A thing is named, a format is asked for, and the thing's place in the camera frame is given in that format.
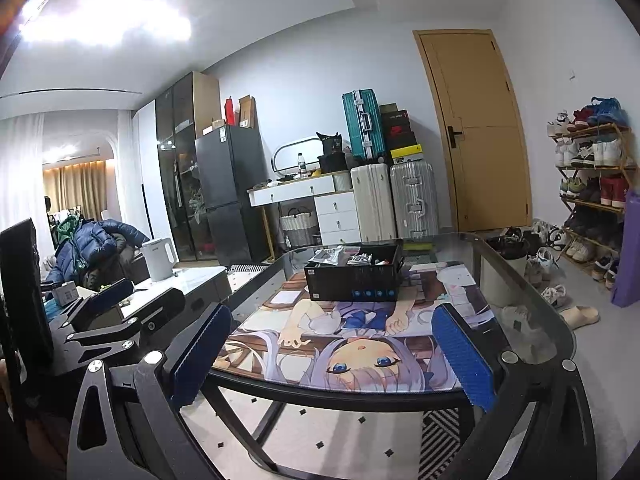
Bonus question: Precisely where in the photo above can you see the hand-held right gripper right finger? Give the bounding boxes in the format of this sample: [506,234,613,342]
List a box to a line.
[431,304,598,480]

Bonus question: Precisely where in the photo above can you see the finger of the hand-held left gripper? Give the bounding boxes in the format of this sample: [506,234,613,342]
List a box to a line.
[52,287,187,376]
[62,276,136,332]

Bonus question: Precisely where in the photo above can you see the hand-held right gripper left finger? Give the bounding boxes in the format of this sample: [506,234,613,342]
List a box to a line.
[67,304,235,480]

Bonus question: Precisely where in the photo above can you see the black storage box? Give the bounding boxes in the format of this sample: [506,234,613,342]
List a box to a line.
[303,240,405,302]

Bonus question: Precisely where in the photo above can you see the grey white printed packet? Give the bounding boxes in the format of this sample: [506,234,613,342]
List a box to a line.
[309,247,346,266]

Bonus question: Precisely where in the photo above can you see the white marble side table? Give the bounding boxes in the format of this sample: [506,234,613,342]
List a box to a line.
[120,265,233,321]

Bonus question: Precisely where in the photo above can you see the small white green box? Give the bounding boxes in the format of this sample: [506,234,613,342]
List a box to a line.
[50,281,81,306]

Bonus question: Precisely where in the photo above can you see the white electric kettle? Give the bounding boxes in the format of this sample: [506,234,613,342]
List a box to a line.
[140,237,178,283]

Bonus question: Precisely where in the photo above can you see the blue down jacket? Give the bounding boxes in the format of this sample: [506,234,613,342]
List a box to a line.
[47,220,151,286]

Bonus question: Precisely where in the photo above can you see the white plastic bag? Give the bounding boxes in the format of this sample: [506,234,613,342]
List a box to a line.
[492,305,556,356]

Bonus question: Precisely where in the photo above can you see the black white striped rug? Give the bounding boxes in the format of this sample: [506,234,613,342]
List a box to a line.
[420,407,463,480]

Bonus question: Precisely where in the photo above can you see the tan curtain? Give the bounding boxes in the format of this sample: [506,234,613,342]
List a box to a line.
[44,162,117,221]

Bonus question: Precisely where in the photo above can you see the white trash bin black liner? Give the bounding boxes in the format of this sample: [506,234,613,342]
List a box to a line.
[485,234,529,306]

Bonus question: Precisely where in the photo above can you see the white sheer curtain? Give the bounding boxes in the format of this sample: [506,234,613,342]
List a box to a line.
[0,112,47,261]

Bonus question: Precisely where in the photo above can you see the printed cartoon desk mat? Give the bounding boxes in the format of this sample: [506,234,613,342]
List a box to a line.
[212,259,496,393]

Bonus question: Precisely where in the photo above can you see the beige slipper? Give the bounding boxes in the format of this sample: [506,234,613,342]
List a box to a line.
[559,305,601,331]

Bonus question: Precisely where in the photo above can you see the dark grey fridge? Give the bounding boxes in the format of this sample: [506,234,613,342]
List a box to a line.
[194,124,271,267]

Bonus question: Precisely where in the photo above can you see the pile of shoes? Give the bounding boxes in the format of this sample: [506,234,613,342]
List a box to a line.
[492,219,621,288]

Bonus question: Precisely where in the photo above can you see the glass door cabinet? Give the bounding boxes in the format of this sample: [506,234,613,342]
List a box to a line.
[154,71,222,263]

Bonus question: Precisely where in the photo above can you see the white rug black diamonds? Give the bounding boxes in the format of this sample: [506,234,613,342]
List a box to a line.
[180,385,461,480]

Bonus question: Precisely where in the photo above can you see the wicker basket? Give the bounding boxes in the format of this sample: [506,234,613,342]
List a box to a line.
[279,208,321,246]

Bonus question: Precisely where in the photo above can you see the silver suitcase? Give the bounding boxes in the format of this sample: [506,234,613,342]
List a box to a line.
[389,160,440,241]

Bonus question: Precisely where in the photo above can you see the white suitcase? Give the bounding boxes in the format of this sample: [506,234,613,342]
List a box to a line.
[350,162,397,242]

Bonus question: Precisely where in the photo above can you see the purple bag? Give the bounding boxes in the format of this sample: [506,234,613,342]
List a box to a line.
[610,232,640,308]

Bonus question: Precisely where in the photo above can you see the oval mirror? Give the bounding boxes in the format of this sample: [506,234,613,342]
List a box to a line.
[270,137,326,177]

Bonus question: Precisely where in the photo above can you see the white dresser with drawers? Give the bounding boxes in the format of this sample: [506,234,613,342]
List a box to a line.
[247,172,362,263]

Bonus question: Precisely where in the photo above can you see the open cardboard box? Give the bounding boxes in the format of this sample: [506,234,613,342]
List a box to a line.
[237,95,258,130]

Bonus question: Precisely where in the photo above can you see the yellow black box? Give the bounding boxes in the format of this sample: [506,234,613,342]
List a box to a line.
[390,144,423,164]

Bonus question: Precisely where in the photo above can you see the wooden shoe rack with shoes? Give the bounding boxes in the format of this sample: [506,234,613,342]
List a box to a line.
[546,96,638,291]

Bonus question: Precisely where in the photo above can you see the tan wooden door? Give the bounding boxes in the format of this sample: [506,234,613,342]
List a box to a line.
[412,29,533,233]

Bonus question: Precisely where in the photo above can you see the black bag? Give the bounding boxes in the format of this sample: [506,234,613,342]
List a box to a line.
[316,131,348,173]

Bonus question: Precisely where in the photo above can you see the black box red logo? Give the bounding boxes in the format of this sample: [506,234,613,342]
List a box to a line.
[381,110,417,137]

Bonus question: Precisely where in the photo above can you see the teal suitcase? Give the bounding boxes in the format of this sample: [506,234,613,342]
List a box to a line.
[342,89,387,162]

